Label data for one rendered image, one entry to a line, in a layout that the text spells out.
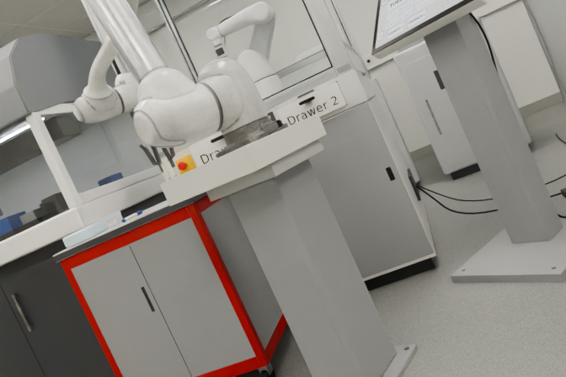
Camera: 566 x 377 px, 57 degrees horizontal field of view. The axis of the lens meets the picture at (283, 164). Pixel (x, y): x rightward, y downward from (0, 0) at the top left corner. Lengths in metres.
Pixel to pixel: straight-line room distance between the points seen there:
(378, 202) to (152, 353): 1.11
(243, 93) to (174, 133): 0.25
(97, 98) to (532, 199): 1.65
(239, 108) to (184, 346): 0.95
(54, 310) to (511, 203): 2.12
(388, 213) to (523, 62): 3.43
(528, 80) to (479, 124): 3.42
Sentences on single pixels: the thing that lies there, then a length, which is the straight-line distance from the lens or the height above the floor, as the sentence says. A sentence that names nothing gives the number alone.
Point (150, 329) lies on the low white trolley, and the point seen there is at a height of 0.36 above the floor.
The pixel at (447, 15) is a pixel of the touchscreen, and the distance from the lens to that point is 1.94.
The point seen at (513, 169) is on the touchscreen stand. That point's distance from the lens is 2.12.
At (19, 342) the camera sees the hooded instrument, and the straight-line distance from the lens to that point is 3.01.
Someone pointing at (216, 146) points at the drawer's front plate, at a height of 0.88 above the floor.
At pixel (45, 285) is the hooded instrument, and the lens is 2.79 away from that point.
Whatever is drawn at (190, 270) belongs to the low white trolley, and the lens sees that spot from 1.91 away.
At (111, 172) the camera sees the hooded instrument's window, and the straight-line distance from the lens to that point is 2.85.
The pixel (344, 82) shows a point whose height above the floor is 0.91.
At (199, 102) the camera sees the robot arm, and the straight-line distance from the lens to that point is 1.47.
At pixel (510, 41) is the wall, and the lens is 5.49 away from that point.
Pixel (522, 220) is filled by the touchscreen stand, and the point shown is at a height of 0.13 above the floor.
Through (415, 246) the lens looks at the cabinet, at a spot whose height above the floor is 0.13.
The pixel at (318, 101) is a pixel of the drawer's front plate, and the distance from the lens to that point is 2.25.
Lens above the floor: 0.82
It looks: 3 degrees down
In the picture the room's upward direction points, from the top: 24 degrees counter-clockwise
